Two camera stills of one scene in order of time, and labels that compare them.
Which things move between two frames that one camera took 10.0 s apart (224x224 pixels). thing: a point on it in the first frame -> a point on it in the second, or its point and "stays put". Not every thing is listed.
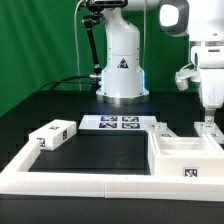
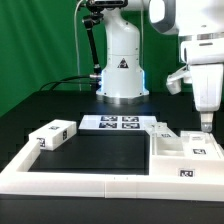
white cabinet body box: (185, 156) stays put
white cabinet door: (203, 127) -> (200, 145)
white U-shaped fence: (16, 179) stays put
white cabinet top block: (54, 134) stays put
